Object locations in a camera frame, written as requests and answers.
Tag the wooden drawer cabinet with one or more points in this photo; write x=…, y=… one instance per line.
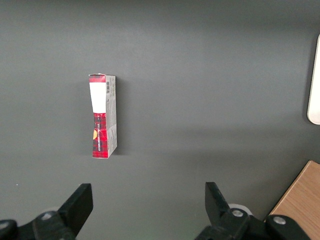
x=305, y=195

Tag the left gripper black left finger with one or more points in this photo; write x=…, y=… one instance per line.
x=67, y=217

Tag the beige plastic tray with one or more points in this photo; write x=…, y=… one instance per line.
x=315, y=95

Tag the red and grey carton box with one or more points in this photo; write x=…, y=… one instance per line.
x=100, y=130

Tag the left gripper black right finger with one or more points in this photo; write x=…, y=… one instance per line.
x=225, y=225

